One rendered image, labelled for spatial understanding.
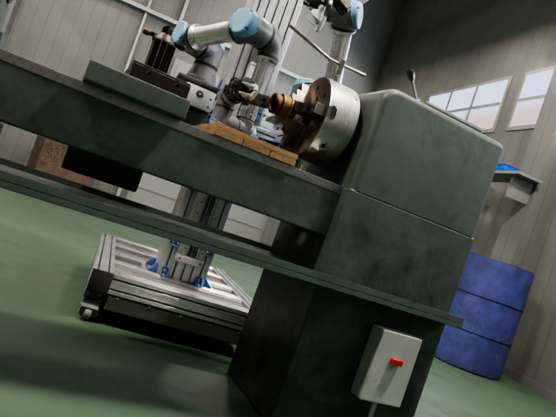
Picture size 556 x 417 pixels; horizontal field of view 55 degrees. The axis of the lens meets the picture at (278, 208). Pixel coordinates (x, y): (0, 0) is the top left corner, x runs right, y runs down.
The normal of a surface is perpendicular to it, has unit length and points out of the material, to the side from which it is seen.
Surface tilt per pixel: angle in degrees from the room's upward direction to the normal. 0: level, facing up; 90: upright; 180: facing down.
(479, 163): 90
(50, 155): 90
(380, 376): 90
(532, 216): 90
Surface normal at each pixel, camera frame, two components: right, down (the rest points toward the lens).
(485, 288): -0.38, -0.16
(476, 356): -0.10, -0.06
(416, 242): 0.38, 0.11
